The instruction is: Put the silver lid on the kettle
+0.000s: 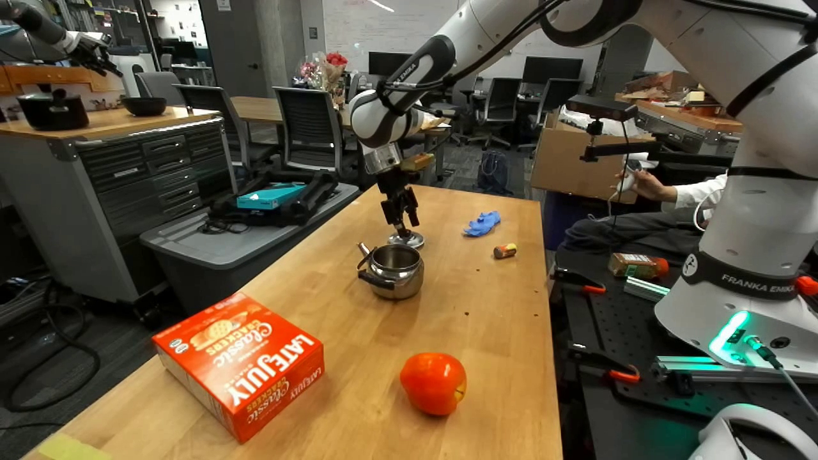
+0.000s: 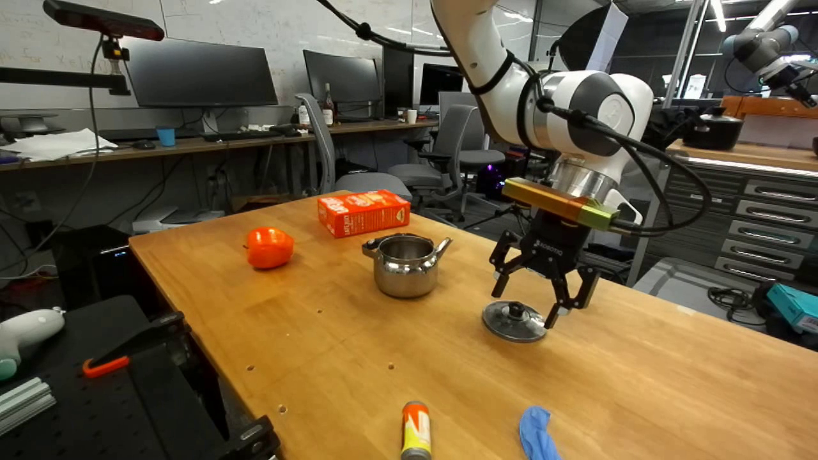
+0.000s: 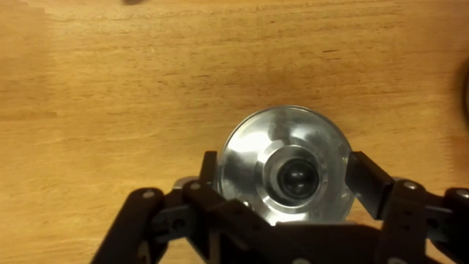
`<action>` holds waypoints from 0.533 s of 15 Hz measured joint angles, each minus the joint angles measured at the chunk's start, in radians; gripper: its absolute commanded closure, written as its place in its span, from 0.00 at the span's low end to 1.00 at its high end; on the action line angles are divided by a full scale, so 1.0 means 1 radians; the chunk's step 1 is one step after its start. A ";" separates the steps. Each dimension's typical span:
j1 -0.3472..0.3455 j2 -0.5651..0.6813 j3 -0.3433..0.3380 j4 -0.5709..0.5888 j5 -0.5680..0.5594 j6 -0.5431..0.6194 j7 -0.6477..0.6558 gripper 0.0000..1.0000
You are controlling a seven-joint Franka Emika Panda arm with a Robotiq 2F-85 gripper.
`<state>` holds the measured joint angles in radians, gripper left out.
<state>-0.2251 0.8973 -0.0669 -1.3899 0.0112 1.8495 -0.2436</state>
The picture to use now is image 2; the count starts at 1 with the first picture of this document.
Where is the black keyboard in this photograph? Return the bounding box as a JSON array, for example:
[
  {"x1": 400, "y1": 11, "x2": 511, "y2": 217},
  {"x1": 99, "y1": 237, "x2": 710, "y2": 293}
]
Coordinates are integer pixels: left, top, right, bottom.
[{"x1": 203, "y1": 126, "x2": 300, "y2": 142}]

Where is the narrow dark monitor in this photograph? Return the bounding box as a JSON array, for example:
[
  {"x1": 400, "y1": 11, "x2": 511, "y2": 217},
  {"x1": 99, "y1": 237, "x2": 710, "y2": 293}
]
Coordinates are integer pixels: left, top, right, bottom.
[{"x1": 382, "y1": 40, "x2": 416, "y2": 121}]

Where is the large black monitor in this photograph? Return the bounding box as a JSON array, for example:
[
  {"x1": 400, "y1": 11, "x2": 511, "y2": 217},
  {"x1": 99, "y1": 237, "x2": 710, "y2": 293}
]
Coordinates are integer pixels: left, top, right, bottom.
[{"x1": 126, "y1": 39, "x2": 282, "y2": 110}]

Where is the small black monitor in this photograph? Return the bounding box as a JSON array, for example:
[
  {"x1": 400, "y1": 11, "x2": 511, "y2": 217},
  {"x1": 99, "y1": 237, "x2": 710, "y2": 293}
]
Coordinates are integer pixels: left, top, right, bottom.
[{"x1": 419, "y1": 61, "x2": 469, "y2": 107}]

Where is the black pot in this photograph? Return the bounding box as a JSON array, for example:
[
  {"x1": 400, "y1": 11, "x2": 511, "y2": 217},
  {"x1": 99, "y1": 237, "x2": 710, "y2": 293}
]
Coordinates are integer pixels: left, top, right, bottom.
[{"x1": 680, "y1": 112, "x2": 746, "y2": 154}]

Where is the black softbox light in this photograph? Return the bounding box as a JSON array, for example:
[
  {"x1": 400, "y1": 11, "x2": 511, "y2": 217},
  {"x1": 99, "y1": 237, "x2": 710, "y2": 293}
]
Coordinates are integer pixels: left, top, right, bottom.
[{"x1": 558, "y1": 0, "x2": 631, "y2": 82}]

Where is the silver metal kettle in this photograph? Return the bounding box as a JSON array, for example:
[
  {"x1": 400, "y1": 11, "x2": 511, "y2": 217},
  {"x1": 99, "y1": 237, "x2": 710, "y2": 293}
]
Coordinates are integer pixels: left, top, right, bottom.
[{"x1": 361, "y1": 231, "x2": 455, "y2": 301}]

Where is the orange cracker box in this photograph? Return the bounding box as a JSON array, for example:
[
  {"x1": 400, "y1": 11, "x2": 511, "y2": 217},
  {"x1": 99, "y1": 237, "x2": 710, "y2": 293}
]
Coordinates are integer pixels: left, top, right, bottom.
[{"x1": 315, "y1": 186, "x2": 414, "y2": 241}]

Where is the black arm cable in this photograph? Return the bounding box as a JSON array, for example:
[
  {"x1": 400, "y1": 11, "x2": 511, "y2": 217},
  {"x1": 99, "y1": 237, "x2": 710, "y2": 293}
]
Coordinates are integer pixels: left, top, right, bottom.
[{"x1": 315, "y1": 0, "x2": 717, "y2": 242}]

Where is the black stereo camera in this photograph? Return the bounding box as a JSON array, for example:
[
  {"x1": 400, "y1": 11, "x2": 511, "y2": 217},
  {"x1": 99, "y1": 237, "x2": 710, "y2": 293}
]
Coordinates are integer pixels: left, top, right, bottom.
[{"x1": 42, "y1": 0, "x2": 167, "y2": 43}]

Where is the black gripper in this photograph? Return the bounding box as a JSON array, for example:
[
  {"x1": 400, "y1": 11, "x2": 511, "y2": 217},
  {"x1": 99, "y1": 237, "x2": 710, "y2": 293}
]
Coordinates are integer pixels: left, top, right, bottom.
[{"x1": 485, "y1": 213, "x2": 602, "y2": 332}]

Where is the dark glass bottle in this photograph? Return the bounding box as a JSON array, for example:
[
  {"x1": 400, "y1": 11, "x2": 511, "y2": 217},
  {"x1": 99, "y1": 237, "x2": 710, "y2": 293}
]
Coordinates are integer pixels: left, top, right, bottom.
[{"x1": 319, "y1": 79, "x2": 338, "y2": 127}]

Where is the grey plastic bin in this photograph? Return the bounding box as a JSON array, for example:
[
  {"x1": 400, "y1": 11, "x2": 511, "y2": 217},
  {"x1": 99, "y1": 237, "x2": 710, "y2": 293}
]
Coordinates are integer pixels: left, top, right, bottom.
[{"x1": 634, "y1": 255, "x2": 769, "y2": 332}]

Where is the grey drawer cabinet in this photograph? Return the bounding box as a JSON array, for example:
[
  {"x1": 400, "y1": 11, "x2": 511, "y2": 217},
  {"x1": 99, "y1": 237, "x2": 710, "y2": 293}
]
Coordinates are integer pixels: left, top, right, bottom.
[{"x1": 627, "y1": 137, "x2": 818, "y2": 289}]

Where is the grey office chair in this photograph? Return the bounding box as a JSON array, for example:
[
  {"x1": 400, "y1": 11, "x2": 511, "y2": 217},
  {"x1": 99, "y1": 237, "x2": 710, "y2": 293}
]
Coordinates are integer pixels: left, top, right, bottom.
[
  {"x1": 437, "y1": 90, "x2": 511, "y2": 176},
  {"x1": 387, "y1": 102, "x2": 480, "y2": 224}
]

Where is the black cloth pile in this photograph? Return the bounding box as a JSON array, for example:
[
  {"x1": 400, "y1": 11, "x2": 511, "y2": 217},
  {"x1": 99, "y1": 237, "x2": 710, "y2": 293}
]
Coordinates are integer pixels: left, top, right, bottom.
[{"x1": 634, "y1": 105, "x2": 704, "y2": 176}]

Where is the orange toy bell pepper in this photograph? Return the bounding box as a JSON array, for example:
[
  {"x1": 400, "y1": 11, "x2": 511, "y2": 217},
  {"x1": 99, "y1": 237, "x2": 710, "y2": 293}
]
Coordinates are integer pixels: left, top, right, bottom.
[{"x1": 242, "y1": 224, "x2": 300, "y2": 274}]

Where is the grey chair curved frame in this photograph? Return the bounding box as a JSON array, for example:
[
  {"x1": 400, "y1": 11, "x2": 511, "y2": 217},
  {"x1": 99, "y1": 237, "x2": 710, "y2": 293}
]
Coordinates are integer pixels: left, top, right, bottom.
[{"x1": 292, "y1": 90, "x2": 414, "y2": 204}]

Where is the black robot mount table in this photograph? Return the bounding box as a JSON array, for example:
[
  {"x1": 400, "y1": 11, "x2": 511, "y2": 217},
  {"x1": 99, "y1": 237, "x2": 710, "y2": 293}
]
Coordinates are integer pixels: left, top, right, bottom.
[{"x1": 0, "y1": 292, "x2": 235, "y2": 460}]

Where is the black clamp orange handle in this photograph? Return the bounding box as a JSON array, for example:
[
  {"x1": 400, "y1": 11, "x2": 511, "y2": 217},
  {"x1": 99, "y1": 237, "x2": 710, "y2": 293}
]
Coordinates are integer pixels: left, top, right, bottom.
[{"x1": 80, "y1": 312, "x2": 187, "y2": 384}]

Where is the aluminium extrusion bar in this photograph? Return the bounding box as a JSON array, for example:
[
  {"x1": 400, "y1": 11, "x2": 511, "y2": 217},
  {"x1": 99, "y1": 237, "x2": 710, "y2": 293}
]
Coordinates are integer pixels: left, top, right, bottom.
[{"x1": 0, "y1": 376, "x2": 58, "y2": 439}]

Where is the orange wooden box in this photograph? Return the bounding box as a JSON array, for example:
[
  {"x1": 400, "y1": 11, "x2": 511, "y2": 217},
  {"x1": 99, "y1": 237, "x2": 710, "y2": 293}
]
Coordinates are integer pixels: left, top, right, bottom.
[{"x1": 720, "y1": 94, "x2": 818, "y2": 123}]

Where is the black computer case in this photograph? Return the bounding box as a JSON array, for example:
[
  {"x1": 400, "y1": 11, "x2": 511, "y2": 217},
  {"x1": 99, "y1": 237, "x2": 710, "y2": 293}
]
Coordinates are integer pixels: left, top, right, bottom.
[{"x1": 49, "y1": 223, "x2": 164, "y2": 315}]

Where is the yellow wrist camera bar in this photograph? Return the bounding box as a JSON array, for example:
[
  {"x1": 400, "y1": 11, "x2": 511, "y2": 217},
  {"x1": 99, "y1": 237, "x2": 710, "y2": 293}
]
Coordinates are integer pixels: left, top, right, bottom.
[{"x1": 501, "y1": 176, "x2": 619, "y2": 232}]

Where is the silver kettle lid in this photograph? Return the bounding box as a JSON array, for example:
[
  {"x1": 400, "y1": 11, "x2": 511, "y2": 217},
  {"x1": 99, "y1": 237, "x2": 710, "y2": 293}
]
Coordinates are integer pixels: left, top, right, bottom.
[{"x1": 480, "y1": 298, "x2": 550, "y2": 344}]

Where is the blue crumpled cloth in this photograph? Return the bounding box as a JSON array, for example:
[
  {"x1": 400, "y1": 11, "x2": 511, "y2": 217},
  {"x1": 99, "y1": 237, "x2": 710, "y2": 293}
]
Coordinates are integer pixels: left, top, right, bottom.
[{"x1": 517, "y1": 404, "x2": 564, "y2": 460}]

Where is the medium black monitor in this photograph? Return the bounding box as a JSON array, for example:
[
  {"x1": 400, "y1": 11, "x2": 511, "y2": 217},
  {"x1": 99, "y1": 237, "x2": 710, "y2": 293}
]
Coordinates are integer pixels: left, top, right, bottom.
[{"x1": 302, "y1": 49, "x2": 387, "y2": 123}]

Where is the orange yellow tube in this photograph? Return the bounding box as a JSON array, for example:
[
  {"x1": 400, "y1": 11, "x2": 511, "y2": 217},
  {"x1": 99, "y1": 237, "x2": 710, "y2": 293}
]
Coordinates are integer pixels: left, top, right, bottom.
[{"x1": 400, "y1": 399, "x2": 435, "y2": 460}]

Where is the white paper pile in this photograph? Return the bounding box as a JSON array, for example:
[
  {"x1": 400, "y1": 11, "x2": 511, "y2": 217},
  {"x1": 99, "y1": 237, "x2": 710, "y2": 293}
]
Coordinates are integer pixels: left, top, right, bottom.
[{"x1": 0, "y1": 126, "x2": 121, "y2": 164}]

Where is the long wooden desk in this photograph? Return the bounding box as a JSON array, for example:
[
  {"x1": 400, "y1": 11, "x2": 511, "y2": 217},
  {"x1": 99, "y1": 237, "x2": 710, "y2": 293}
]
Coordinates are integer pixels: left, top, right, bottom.
[{"x1": 0, "y1": 114, "x2": 442, "y2": 176}]

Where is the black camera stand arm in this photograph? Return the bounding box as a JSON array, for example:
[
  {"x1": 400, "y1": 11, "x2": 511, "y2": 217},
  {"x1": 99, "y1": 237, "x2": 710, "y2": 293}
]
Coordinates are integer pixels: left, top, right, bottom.
[{"x1": 0, "y1": 33, "x2": 134, "y2": 96}]

